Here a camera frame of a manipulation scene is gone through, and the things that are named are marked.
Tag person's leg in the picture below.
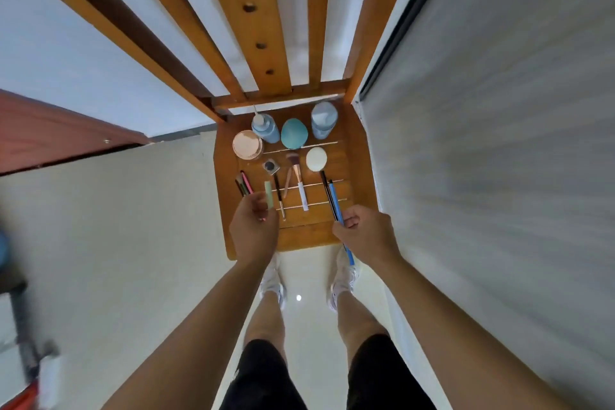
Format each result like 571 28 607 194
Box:
243 291 288 367
336 291 390 365

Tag blue pencil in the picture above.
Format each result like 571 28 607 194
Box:
328 179 356 267

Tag wooden chair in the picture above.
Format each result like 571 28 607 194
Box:
2 0 422 261

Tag red wooden door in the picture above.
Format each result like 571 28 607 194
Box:
0 89 152 177

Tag white round jar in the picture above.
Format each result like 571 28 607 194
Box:
305 147 329 173

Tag person's white right shoe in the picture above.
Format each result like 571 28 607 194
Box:
328 246 360 313

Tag light blue capped bottle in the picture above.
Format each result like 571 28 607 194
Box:
311 101 339 140

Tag grey sliding door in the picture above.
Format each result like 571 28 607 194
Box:
353 0 615 410

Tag person's left leg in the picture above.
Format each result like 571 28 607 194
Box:
243 291 288 367

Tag person's white left shoe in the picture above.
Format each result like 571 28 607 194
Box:
259 253 288 312

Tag teal round jar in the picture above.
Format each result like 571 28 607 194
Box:
280 118 309 150

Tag white-handled powder brush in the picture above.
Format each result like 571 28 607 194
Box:
286 151 310 212

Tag person's left forearm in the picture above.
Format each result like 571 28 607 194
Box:
103 256 270 410

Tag black brush with silver ferrule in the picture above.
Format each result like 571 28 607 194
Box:
319 170 337 221

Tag black shorts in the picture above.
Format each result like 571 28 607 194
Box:
218 333 438 410

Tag person's right leg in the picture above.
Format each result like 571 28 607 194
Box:
336 291 390 365

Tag light blue pump bottle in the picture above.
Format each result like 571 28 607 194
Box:
251 106 281 144

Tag pink pencil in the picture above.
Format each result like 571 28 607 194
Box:
240 170 267 222

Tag black pencil with white band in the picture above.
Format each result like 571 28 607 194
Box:
274 174 287 222

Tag person's white shoe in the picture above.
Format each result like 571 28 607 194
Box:
259 253 288 312
328 246 360 313

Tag person's right forearm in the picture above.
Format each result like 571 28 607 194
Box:
379 253 577 410

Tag person's right hand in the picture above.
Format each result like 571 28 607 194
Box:
332 204 402 269

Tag rose gold round jar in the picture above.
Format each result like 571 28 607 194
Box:
232 129 264 161

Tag person's left hand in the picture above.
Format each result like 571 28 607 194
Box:
229 192 281 267

